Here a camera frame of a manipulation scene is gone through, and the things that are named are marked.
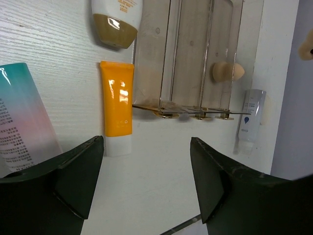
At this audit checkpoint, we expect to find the clear right organizer bin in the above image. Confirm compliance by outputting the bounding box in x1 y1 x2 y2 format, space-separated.
200 0 244 120

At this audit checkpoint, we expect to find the beige makeup sponge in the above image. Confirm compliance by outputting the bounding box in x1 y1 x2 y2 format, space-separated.
298 29 313 61
212 62 245 82

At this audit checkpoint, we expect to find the clear organizer bin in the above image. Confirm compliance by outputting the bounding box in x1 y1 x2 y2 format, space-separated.
200 0 244 120
133 0 181 118
158 0 214 120

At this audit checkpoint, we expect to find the clear left organizer bin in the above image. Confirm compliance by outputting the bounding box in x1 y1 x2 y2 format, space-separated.
133 0 181 118

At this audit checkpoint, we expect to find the clear white cosmetic tube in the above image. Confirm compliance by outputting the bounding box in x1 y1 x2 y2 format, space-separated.
238 89 267 155

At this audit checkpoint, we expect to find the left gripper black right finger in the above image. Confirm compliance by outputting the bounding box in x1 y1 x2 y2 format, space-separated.
190 137 313 235

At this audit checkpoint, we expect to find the clear middle organizer bin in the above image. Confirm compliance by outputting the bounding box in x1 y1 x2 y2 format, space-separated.
158 0 214 120

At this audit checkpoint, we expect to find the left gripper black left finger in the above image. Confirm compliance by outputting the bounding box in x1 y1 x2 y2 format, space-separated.
0 136 104 235

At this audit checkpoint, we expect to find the orange cream tube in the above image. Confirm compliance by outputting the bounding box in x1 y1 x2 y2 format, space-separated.
100 61 134 157

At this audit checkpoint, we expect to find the white bottle brown cap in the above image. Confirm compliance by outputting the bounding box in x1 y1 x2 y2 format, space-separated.
91 0 143 49

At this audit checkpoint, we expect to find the teal pink gradient tube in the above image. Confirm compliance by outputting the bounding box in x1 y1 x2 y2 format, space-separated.
0 63 62 172

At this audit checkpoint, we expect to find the round white powder puff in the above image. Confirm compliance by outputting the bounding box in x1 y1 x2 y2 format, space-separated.
260 94 271 126

